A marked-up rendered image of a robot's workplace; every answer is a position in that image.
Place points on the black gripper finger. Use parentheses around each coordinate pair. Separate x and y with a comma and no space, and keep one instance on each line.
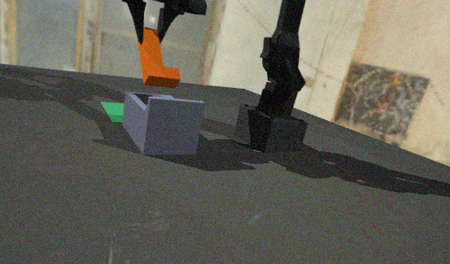
(165,18)
(137,9)

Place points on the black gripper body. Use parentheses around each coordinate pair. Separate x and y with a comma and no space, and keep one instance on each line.
(189,6)

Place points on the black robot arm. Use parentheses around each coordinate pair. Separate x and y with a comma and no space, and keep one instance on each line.
(280,58)

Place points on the orange l-shaped part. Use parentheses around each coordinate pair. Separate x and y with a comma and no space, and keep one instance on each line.
(154,73)

